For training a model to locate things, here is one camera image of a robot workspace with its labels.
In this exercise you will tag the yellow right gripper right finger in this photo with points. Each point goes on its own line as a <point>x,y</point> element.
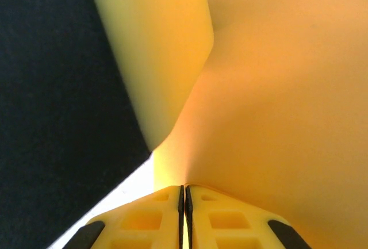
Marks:
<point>230,223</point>

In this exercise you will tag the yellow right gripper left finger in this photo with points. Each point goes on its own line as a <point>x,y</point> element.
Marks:
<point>138,223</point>

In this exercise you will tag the orange-yellow cloth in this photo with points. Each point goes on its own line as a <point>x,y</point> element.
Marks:
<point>273,88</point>

